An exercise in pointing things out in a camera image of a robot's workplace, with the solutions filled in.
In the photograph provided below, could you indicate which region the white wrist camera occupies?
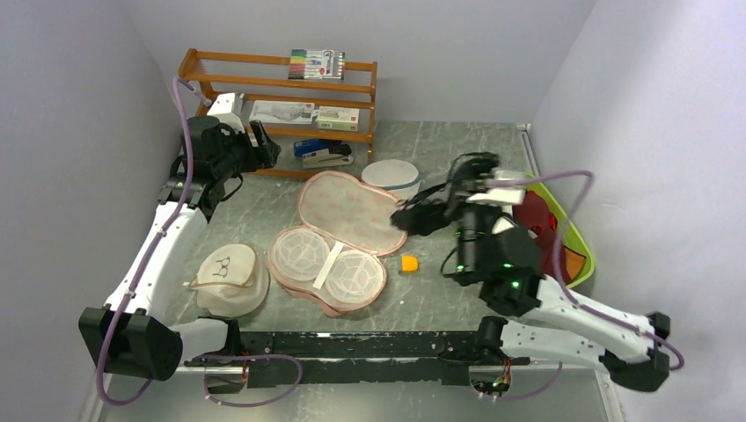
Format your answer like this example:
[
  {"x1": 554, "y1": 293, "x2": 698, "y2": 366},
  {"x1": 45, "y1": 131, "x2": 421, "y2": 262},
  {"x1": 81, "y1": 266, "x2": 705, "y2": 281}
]
[
  {"x1": 207, "y1": 92, "x2": 246, "y2": 135},
  {"x1": 465, "y1": 170, "x2": 527, "y2": 207}
]

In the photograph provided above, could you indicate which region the small orange block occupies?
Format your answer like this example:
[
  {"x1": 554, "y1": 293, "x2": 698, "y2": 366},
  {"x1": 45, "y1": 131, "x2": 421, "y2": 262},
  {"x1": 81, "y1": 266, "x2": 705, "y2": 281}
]
[{"x1": 400, "y1": 255, "x2": 420, "y2": 273}]

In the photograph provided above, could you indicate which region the wooden shelf rack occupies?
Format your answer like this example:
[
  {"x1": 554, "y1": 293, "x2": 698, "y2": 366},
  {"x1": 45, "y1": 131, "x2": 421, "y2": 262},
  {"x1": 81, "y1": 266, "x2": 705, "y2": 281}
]
[{"x1": 178, "y1": 48, "x2": 378, "y2": 168}]

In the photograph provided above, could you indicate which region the clear plastic packet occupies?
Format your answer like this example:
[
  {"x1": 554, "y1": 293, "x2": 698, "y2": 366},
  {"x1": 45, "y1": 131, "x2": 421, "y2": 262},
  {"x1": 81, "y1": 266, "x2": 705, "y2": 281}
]
[{"x1": 249, "y1": 100, "x2": 316, "y2": 125}]

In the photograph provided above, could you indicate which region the floral mesh laundry bag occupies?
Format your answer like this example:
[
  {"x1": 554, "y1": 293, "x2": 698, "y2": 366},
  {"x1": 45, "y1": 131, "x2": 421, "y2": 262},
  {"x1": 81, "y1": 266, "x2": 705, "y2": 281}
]
[{"x1": 267, "y1": 171, "x2": 407, "y2": 317}]

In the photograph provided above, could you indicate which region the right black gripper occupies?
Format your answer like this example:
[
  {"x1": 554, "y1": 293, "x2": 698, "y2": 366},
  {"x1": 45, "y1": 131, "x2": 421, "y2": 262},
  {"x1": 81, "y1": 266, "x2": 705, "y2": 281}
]
[{"x1": 443, "y1": 171, "x2": 499, "y2": 280}]

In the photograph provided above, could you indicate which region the black lace bra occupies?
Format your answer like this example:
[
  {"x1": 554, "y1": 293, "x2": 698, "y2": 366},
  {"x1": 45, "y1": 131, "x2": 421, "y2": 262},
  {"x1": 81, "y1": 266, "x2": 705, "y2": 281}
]
[{"x1": 390, "y1": 172, "x2": 492, "y2": 236}]

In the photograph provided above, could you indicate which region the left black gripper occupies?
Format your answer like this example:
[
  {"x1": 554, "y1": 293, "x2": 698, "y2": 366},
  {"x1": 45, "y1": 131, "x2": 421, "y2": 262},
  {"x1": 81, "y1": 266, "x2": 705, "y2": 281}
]
[{"x1": 214, "y1": 120, "x2": 282, "y2": 181}]

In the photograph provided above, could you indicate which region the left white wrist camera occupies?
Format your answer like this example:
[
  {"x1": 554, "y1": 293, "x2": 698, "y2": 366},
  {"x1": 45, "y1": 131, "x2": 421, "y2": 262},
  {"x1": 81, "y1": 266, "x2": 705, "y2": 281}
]
[{"x1": 207, "y1": 92, "x2": 246, "y2": 135}]

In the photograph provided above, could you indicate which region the grey black stapler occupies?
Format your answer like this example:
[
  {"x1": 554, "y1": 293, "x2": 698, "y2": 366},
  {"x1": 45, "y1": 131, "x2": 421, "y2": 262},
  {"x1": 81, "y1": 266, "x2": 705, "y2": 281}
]
[{"x1": 302, "y1": 144, "x2": 354, "y2": 169}]

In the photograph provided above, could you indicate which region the dark red bra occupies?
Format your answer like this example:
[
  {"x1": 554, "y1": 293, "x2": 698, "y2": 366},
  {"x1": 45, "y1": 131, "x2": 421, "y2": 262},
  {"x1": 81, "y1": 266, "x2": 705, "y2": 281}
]
[{"x1": 513, "y1": 190, "x2": 558, "y2": 280}]

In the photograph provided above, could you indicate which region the aluminium frame rail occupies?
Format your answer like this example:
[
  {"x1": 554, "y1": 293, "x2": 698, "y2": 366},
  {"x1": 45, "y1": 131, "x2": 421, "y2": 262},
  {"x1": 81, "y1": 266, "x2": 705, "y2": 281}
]
[{"x1": 96, "y1": 331, "x2": 611, "y2": 374}]

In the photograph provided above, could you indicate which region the round white mesh bag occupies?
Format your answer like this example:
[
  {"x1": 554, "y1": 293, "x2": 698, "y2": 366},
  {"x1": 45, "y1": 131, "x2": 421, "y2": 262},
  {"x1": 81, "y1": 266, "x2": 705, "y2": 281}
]
[{"x1": 361, "y1": 159, "x2": 421, "y2": 200}]

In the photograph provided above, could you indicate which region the green plastic basket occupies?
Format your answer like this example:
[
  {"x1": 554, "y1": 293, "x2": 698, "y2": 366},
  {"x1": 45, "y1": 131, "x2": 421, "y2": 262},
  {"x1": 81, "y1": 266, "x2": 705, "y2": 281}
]
[{"x1": 524, "y1": 183, "x2": 596, "y2": 288}]

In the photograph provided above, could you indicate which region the green white box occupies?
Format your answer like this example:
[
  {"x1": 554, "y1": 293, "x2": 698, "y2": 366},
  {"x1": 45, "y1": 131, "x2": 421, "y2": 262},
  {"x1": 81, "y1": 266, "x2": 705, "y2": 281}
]
[{"x1": 316, "y1": 106, "x2": 360, "y2": 132}]

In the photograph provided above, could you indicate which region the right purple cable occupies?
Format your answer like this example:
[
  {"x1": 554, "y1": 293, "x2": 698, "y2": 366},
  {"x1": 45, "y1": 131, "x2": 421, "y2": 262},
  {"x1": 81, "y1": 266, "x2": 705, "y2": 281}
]
[{"x1": 486, "y1": 170, "x2": 686, "y2": 403}]

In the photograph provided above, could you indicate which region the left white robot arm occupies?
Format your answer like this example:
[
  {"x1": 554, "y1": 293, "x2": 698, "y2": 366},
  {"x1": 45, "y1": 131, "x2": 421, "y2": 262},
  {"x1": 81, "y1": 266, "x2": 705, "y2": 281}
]
[{"x1": 78, "y1": 116, "x2": 282, "y2": 381}]

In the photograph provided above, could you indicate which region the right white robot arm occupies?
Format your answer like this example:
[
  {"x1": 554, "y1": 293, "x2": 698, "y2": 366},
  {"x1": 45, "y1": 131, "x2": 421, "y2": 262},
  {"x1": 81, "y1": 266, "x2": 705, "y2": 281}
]
[{"x1": 445, "y1": 153, "x2": 684, "y2": 392}]

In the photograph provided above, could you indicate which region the blue stapler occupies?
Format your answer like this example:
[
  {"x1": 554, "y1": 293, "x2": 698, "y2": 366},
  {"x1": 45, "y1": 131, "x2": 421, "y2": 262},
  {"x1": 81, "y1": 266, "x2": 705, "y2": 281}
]
[{"x1": 293, "y1": 138, "x2": 342, "y2": 157}]

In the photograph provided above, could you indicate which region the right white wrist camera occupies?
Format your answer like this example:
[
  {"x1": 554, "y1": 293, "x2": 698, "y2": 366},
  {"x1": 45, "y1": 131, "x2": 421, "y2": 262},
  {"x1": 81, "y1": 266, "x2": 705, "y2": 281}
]
[{"x1": 465, "y1": 170, "x2": 527, "y2": 207}]

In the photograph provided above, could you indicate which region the colour marker pen pack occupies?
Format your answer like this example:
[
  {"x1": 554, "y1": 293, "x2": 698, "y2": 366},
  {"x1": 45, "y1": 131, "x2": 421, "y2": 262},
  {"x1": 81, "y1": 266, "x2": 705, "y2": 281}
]
[{"x1": 288, "y1": 49, "x2": 346, "y2": 81}]

